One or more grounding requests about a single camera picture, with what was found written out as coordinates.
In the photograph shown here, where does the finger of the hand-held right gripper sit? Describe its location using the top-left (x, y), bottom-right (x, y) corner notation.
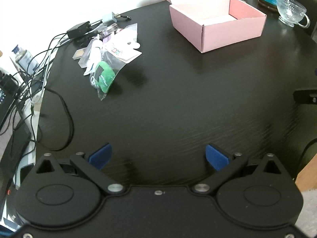
top-left (293, 88), bottom-right (317, 105)

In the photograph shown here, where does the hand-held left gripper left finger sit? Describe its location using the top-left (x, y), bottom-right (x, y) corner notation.
top-left (35, 142), bottom-right (124, 195)

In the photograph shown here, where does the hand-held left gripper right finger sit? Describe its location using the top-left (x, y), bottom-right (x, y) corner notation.
top-left (192, 144), bottom-right (283, 195)

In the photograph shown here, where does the green toy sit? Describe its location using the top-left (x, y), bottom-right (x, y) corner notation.
top-left (89, 60), bottom-right (117, 102)

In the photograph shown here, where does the pink cardboard box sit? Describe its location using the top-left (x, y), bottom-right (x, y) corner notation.
top-left (152, 0), bottom-right (267, 53)

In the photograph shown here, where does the bagged colourful sticker card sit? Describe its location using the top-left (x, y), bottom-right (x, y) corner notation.
top-left (100, 23), bottom-right (143, 65)

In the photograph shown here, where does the purple cosmetic tube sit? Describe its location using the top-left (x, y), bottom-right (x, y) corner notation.
top-left (98, 27), bottom-right (118, 42)

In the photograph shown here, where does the round patterned tin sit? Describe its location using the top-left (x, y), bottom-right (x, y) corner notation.
top-left (104, 21), bottom-right (120, 33)

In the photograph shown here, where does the black wooden desktop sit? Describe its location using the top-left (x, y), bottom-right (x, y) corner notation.
top-left (37, 0), bottom-right (317, 187)

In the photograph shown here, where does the clear glass cup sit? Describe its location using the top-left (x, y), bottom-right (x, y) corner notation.
top-left (276, 0), bottom-right (311, 29)

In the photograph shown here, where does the grey fuzzy cloth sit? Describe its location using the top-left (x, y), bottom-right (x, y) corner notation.
top-left (299, 190), bottom-right (317, 238)

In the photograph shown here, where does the clear bottle blue label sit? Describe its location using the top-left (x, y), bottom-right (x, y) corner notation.
top-left (11, 45), bottom-right (38, 75)

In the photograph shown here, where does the black power adapter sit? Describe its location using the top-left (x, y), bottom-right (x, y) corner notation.
top-left (67, 21), bottom-right (91, 39)

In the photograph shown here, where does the grey-blue plug adapter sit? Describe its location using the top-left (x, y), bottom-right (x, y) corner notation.
top-left (102, 12), bottom-right (132, 27)

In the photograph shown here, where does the black cable bundle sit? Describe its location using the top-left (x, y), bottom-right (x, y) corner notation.
top-left (0, 31), bottom-right (75, 152)

